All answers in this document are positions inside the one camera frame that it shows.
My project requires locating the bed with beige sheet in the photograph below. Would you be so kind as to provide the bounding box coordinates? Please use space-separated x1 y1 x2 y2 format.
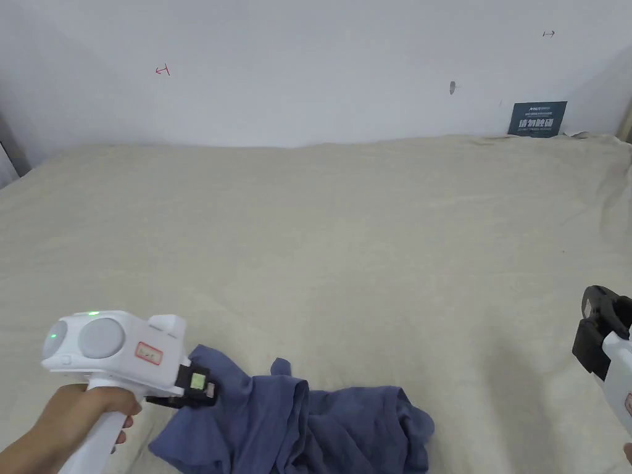
0 131 632 474

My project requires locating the person's left hand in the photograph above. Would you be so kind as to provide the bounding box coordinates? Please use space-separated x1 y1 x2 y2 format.
27 382 144 461

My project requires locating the dark printed sign card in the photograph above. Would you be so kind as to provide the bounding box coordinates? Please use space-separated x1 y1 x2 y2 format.
507 101 568 139

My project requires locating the dark blue shirt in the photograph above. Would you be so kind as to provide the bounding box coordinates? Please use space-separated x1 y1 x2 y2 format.
148 343 436 474

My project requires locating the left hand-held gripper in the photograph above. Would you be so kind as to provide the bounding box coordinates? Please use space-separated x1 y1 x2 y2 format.
41 310 218 474

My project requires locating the person's left forearm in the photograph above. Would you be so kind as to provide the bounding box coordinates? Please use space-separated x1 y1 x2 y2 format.
0 433 64 474

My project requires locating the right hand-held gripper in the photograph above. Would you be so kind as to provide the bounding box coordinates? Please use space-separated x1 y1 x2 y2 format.
572 285 632 431

